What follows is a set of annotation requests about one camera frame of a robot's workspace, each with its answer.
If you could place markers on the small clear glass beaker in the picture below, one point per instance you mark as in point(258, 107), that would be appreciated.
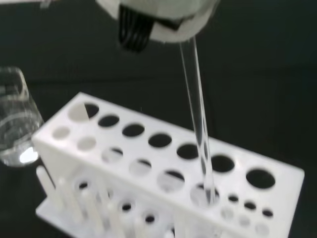
point(15, 124)

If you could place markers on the white test tube rack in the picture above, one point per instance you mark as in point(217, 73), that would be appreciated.
point(173, 158)

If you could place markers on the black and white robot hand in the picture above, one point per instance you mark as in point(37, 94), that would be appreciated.
point(168, 15)

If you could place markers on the black bench cloth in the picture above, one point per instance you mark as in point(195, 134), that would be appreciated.
point(247, 86)

